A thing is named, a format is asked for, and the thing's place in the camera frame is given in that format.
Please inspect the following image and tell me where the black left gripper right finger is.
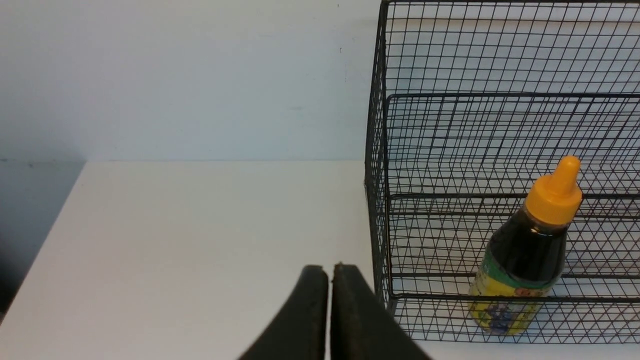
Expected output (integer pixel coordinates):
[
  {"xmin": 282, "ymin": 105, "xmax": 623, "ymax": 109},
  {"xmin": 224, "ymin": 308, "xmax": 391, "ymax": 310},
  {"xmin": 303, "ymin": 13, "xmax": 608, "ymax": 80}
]
[{"xmin": 330, "ymin": 263, "xmax": 430, "ymax": 360}]

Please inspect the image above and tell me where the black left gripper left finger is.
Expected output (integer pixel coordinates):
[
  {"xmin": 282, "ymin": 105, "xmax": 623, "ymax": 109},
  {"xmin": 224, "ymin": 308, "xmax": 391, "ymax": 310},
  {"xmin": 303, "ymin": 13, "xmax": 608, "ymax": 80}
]
[{"xmin": 240, "ymin": 265, "xmax": 329, "ymax": 360}]

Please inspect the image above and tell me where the dark soy sauce bottle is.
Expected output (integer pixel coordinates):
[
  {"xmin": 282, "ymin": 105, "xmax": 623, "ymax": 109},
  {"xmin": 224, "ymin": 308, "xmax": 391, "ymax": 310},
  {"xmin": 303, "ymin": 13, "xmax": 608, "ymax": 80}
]
[{"xmin": 468, "ymin": 155, "xmax": 583, "ymax": 337}]

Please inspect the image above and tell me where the black wire mesh shelf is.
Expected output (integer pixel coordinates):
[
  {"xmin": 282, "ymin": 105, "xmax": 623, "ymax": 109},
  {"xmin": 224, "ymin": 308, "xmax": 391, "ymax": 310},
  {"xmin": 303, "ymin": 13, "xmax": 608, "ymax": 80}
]
[{"xmin": 365, "ymin": 0, "xmax": 640, "ymax": 344}]

